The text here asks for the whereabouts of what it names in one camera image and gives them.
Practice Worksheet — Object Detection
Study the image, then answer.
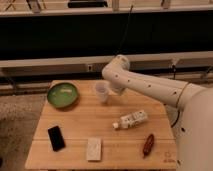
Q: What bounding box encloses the white ceramic cup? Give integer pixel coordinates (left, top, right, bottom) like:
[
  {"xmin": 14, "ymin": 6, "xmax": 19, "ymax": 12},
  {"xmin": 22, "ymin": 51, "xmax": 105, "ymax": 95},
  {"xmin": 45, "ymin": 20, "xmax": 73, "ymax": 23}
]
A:
[{"xmin": 94, "ymin": 82, "xmax": 109, "ymax": 103}]

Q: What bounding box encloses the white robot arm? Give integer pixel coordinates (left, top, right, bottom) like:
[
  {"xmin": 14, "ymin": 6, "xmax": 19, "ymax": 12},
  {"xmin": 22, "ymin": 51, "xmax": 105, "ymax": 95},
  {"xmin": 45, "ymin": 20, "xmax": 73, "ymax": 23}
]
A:
[{"xmin": 102, "ymin": 55, "xmax": 213, "ymax": 171}]

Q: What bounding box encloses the white plastic bottle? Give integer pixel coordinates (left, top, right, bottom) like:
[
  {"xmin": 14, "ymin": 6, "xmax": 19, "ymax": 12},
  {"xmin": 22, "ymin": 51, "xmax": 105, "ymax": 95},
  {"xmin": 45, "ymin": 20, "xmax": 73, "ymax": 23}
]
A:
[{"xmin": 112, "ymin": 110, "xmax": 148, "ymax": 130}]

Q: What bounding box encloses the wooden table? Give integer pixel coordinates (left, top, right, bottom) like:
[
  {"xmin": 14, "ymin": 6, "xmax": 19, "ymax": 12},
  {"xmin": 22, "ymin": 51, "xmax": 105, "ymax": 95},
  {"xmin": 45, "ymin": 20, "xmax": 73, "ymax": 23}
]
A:
[{"xmin": 25, "ymin": 80, "xmax": 176, "ymax": 170}]

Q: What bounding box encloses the green bowl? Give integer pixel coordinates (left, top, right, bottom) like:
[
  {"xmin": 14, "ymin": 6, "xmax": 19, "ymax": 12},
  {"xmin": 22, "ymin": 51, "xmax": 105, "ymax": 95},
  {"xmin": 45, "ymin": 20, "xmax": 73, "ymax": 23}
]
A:
[{"xmin": 47, "ymin": 82, "xmax": 79, "ymax": 108}]

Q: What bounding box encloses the brown red sausage object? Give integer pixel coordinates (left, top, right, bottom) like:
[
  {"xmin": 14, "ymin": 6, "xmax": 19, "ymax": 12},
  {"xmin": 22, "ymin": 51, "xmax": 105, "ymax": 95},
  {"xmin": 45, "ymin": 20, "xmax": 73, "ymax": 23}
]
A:
[{"xmin": 143, "ymin": 134, "xmax": 154, "ymax": 157}]

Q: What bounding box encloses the black smartphone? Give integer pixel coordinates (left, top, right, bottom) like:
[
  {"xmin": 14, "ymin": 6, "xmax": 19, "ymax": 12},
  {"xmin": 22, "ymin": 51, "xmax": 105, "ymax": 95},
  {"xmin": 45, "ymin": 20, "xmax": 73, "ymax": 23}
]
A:
[{"xmin": 48, "ymin": 126, "xmax": 65, "ymax": 151}]

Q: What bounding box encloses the white wall socket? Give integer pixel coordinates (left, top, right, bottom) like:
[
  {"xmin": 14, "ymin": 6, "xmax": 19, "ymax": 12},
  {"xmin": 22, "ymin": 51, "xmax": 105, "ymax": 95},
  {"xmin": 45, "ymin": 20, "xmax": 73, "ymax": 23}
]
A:
[{"xmin": 87, "ymin": 65, "xmax": 93, "ymax": 72}]

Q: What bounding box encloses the black hanging cable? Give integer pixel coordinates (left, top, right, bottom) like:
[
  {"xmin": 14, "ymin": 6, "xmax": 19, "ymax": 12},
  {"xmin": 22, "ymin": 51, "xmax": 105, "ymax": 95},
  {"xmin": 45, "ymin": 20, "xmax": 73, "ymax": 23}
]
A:
[{"xmin": 114, "ymin": 4, "xmax": 134, "ymax": 58}]

